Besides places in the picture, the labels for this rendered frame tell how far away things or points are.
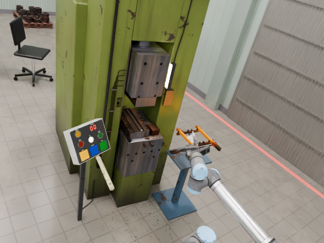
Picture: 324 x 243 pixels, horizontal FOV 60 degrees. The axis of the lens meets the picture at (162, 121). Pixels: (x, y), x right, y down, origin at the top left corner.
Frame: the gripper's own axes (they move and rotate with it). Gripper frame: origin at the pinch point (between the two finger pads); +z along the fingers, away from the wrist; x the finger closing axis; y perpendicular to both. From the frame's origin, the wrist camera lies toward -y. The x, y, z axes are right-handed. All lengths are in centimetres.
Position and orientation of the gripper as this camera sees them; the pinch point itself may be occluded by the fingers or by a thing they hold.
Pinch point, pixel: (194, 140)
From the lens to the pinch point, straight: 197.1
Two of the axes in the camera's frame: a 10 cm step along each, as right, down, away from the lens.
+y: -9.9, 1.2, -0.1
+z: -0.6, -4.7, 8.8
